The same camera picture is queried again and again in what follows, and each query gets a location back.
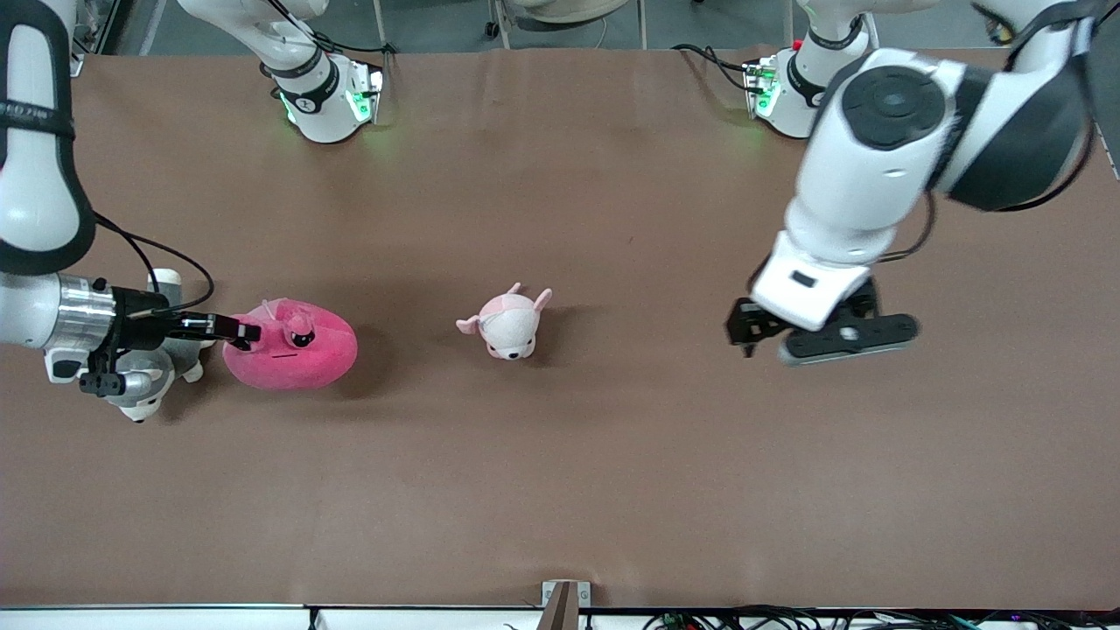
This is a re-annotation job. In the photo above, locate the hot pink round plush toy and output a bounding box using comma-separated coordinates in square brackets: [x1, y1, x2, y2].
[222, 298, 358, 391]

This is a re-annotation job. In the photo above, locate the grey white husky plush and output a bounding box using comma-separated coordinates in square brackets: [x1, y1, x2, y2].
[114, 268, 217, 424]

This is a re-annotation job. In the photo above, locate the brown table cover sheet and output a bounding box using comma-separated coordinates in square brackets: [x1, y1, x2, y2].
[0, 45, 1120, 611]

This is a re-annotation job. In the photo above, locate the pale pink plush puppy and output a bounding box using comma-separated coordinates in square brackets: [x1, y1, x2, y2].
[456, 282, 554, 361]

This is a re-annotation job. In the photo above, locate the beige office chair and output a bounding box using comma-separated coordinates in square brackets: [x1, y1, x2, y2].
[484, 0, 650, 51]

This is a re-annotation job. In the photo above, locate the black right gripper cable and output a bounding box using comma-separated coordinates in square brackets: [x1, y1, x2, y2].
[92, 213, 216, 317]

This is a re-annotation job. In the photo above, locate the black cable bundle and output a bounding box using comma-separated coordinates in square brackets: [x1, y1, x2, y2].
[643, 605, 1120, 630]

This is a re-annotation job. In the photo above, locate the black left base cable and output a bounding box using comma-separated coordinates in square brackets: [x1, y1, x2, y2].
[672, 44, 758, 93]

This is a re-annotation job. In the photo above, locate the black base cable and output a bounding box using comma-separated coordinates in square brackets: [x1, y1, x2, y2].
[267, 0, 396, 55]
[672, 44, 758, 93]

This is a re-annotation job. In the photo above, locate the white table edge rail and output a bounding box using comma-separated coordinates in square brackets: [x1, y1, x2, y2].
[0, 604, 1120, 630]

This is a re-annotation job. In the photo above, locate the black right base cable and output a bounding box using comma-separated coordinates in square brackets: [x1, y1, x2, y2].
[267, 0, 396, 55]

